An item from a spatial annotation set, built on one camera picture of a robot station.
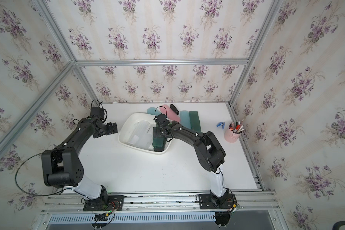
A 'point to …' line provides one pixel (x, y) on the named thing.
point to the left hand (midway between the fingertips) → (110, 131)
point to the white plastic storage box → (129, 123)
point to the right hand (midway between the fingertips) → (161, 133)
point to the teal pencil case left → (151, 110)
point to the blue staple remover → (221, 123)
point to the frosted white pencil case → (143, 135)
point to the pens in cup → (236, 127)
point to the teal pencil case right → (185, 120)
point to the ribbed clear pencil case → (134, 137)
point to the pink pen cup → (232, 133)
